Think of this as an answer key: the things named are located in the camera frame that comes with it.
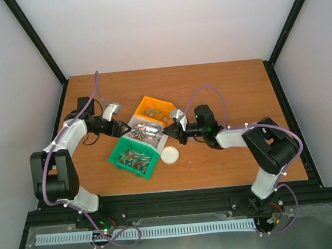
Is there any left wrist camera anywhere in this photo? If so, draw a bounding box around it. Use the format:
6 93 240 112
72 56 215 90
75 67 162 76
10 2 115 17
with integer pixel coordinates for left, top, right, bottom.
102 103 121 121

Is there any black aluminium rail base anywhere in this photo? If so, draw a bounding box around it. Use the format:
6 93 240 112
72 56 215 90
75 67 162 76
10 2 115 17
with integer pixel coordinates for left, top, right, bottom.
23 173 332 241

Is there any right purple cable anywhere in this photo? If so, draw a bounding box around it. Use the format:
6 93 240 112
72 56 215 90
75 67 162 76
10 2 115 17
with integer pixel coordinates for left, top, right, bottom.
180 77 313 243

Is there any light blue cable duct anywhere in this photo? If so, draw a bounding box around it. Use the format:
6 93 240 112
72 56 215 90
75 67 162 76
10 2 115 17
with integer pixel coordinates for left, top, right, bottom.
35 219 256 246

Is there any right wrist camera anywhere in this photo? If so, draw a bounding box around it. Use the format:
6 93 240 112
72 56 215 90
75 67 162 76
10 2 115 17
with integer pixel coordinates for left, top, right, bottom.
170 109 188 131

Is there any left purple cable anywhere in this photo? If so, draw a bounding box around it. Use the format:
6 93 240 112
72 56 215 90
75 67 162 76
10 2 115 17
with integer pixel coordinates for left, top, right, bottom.
31 68 143 249

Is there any white candy bin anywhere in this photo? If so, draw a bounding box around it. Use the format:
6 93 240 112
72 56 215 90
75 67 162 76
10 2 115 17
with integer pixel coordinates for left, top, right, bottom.
124 115 168 155

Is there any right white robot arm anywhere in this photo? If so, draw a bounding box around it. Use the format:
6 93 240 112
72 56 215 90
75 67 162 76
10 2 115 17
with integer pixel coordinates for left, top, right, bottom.
162 104 303 209

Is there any white jar lid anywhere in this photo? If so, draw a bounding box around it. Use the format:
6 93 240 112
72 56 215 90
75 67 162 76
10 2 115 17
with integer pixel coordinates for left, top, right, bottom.
160 146 180 165

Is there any black frame post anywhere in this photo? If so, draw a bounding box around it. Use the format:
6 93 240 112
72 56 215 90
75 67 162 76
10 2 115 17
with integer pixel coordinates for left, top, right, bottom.
262 0 330 64
2 0 66 84

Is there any metal scoop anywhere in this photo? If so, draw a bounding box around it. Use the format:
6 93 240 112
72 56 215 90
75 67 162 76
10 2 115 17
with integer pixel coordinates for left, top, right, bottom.
136 122 163 138

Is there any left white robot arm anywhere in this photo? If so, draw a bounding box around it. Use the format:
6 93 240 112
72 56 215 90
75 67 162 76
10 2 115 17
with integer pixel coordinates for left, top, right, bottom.
29 97 131 227

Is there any right black frame post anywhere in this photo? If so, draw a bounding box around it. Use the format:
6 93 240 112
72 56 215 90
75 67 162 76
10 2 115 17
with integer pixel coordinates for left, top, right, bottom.
262 0 330 64

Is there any green candy bin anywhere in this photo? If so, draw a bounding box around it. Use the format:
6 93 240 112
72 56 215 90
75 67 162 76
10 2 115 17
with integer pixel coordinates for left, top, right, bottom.
108 137 160 180

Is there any purple cable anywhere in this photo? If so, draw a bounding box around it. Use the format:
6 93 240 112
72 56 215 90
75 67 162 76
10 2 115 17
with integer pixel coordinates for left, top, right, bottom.
180 77 313 243
31 68 143 249

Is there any metal front plate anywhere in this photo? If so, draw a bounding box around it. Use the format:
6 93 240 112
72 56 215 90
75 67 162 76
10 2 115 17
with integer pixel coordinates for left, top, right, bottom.
25 203 332 249

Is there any orange candy bin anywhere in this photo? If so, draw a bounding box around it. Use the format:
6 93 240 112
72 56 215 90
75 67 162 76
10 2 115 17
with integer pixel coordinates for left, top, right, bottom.
134 96 176 127

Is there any left black frame post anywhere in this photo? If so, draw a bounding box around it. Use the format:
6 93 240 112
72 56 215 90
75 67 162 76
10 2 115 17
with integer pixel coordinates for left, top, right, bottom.
2 0 66 84

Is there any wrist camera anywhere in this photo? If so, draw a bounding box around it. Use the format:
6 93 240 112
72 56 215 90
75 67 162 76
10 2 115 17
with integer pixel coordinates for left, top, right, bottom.
102 103 121 121
170 109 188 131

